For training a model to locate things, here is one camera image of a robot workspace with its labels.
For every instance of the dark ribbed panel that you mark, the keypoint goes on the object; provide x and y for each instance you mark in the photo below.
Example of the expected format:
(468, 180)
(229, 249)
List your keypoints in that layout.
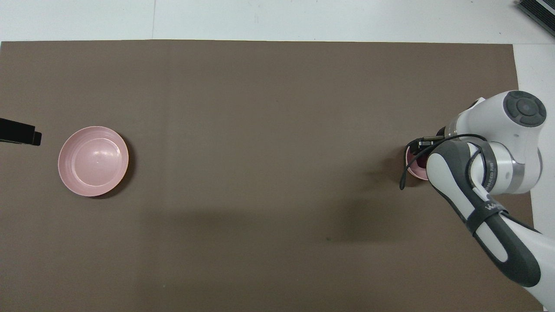
(540, 12)

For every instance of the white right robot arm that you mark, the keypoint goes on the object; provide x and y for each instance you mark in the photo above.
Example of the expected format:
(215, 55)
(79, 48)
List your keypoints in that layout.
(498, 173)

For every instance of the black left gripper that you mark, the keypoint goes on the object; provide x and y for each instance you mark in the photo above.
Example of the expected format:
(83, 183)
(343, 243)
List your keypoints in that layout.
(17, 131)

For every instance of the dark red apple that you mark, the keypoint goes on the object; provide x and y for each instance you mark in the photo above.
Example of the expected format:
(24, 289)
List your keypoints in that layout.
(419, 164)

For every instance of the pink bowl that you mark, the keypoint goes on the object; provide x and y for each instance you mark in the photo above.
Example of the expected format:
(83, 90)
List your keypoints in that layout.
(417, 173)

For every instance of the brown table mat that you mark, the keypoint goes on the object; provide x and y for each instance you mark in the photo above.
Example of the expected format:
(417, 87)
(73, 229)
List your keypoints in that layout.
(260, 173)

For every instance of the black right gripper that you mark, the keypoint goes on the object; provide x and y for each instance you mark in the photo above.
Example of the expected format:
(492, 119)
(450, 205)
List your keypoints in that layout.
(422, 144)

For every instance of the pink plate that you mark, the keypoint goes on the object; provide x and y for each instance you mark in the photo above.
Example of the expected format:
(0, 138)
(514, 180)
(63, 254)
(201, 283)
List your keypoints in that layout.
(93, 161)

